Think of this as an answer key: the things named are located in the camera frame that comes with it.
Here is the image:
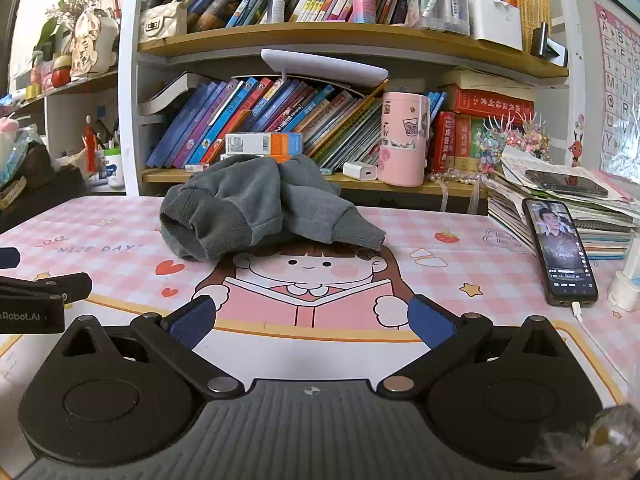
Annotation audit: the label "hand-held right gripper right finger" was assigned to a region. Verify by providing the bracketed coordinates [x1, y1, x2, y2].
[376, 295, 576, 401]

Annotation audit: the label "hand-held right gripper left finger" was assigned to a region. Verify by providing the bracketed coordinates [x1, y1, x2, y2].
[50, 295, 246, 401]

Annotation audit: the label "grey knit pants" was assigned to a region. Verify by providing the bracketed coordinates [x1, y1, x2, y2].
[159, 154, 387, 262]

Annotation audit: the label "pink white plush toy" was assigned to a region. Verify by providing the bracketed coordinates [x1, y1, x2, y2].
[0, 116, 26, 181]

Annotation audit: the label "white jar with green lid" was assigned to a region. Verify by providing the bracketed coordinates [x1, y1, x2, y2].
[104, 147, 125, 191]

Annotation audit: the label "red tassel pendant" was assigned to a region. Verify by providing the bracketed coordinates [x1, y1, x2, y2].
[84, 115, 98, 173]

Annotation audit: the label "black smartphone with lit screen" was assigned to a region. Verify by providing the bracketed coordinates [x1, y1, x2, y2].
[522, 198, 599, 307]

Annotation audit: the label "bunch of pens and pencils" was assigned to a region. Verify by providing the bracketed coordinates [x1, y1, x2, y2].
[95, 127, 123, 151]

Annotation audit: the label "white side shelf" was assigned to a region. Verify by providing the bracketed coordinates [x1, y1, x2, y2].
[0, 67, 126, 196]

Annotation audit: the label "pink sticker-covered tin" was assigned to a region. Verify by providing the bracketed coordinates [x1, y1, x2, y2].
[377, 91, 432, 187]

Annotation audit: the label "white charger plug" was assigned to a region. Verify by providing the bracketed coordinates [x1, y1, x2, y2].
[343, 161, 379, 182]

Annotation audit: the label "red upright book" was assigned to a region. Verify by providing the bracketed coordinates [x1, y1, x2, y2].
[432, 111, 457, 173]

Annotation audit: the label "red round doll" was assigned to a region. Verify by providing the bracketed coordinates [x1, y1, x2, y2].
[51, 55, 72, 87]

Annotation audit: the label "orange white carton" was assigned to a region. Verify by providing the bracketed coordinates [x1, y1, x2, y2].
[225, 132, 304, 157]

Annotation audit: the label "black smartphone with dark screen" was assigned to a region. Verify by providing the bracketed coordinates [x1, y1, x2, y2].
[525, 169, 609, 198]

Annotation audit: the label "stack of notebooks and papers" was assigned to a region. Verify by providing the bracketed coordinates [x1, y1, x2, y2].
[487, 145, 640, 261]

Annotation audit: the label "white plastic container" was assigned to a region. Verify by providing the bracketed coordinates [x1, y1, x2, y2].
[607, 245, 640, 313]

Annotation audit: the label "row of blue purple books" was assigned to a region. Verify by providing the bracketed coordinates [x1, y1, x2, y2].
[145, 76, 386, 171]

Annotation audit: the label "clear crystal charm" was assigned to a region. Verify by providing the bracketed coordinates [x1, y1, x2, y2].
[582, 405, 638, 466]

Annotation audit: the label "thick black-covered book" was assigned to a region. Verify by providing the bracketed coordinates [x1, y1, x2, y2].
[137, 72, 201, 116]

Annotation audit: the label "red hardcover dictionary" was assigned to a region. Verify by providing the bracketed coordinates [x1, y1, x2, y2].
[452, 85, 535, 126]

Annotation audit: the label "white cartoon figurine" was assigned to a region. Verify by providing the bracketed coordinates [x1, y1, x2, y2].
[70, 8, 119, 80]

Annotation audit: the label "white flat lamp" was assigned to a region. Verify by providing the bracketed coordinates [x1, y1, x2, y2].
[260, 49, 390, 87]

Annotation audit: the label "white quilted handbag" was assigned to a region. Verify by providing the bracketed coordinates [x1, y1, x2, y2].
[138, 0, 188, 43]

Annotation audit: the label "black clip device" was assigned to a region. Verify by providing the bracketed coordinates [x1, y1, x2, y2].
[530, 22, 569, 67]

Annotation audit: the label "white storage box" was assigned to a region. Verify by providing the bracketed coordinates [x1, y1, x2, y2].
[468, 0, 524, 52]

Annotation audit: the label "row of yellow books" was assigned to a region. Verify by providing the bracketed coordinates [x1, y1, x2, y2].
[507, 0, 552, 55]

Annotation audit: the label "pearl bead string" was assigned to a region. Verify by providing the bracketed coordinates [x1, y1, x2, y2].
[430, 170, 488, 184]

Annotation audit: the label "white charging cable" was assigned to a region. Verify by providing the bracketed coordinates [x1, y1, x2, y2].
[572, 302, 636, 401]

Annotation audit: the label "alphabet wall poster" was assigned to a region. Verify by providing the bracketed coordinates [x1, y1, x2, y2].
[594, 2, 640, 183]

